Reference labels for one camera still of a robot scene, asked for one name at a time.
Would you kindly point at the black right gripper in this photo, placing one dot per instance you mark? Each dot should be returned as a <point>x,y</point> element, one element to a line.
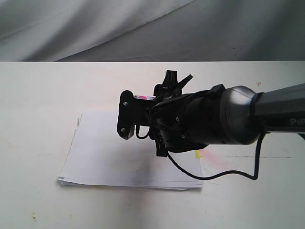
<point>162,117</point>

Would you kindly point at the silver spray paint can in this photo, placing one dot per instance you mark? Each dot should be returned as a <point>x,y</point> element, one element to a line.
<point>144,97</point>

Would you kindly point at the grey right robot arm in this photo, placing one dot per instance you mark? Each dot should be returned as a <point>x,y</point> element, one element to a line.
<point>219,116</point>

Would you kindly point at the white paper stack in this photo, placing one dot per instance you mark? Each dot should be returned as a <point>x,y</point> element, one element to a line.
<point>99,157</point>

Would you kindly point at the grey backdrop cloth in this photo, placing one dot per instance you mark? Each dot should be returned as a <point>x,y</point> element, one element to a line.
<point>151,30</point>

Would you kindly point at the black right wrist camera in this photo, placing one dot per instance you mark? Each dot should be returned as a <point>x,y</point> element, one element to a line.
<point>126,115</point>

